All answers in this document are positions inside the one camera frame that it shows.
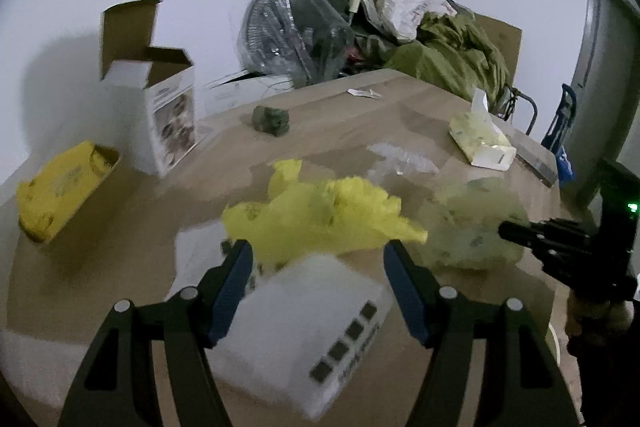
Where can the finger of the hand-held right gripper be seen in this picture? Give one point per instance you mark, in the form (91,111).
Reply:
(565,269)
(520,232)

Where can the pale green bag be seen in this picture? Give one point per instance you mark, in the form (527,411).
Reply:
(465,227)

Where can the pale yellow tissue box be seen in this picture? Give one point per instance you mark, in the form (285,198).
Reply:
(480,142)

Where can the open white cardboard box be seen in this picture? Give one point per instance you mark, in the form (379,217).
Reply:
(170,127)

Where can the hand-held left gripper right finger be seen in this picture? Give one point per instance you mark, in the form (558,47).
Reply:
(407,297)

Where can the brown cardboard bin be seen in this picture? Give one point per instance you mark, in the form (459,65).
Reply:
(107,172)

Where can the grey door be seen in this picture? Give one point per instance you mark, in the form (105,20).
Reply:
(605,57)

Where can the yellow plastic bag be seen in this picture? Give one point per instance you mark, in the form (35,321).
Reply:
(325,212)

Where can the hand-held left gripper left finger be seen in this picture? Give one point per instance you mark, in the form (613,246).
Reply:
(232,292)

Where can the flat white box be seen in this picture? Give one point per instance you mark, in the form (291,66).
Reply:
(225,94)

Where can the person's right hand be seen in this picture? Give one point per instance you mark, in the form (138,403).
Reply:
(595,317)

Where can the clear plastic wrap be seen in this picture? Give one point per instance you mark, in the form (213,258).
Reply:
(400,159)

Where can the blue hand truck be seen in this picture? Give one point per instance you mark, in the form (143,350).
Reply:
(564,107)

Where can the white foam board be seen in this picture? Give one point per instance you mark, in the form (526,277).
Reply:
(35,357)

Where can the white paper scrap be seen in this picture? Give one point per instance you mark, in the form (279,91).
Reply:
(362,93)

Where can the white box with grey squares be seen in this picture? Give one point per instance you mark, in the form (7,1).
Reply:
(300,322)

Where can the yellow printed bag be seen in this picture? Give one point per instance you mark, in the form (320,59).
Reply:
(55,192)

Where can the olive green cloth pile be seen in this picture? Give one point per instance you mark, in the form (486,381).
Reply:
(450,52)

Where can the white plastic bag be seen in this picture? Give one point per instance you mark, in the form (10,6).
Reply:
(400,7)

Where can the green figurine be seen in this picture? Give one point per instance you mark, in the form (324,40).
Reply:
(270,122)

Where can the plastic-wrapped fan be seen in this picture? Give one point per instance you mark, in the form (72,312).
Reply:
(290,27)

